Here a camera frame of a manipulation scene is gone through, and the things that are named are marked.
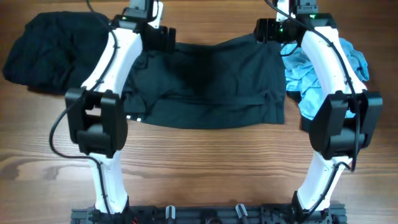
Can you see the black garment under blue shirt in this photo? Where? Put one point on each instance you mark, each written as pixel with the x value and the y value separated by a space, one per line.
pixel 305 123

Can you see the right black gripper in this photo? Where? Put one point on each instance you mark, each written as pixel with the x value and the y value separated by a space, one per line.
pixel 269 25

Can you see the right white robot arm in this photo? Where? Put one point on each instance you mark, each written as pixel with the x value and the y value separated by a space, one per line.
pixel 347 118

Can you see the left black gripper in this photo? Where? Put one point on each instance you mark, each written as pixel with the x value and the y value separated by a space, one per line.
pixel 160 44

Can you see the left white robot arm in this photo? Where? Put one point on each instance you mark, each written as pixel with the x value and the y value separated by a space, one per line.
pixel 96 119

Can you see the dark green t-shirt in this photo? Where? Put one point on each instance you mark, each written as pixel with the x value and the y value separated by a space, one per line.
pixel 236 83

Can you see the black folded garment left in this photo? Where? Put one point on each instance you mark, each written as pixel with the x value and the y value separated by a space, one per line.
pixel 57 51

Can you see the light blue t-shirt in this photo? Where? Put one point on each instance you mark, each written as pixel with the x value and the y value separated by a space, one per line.
pixel 300 75

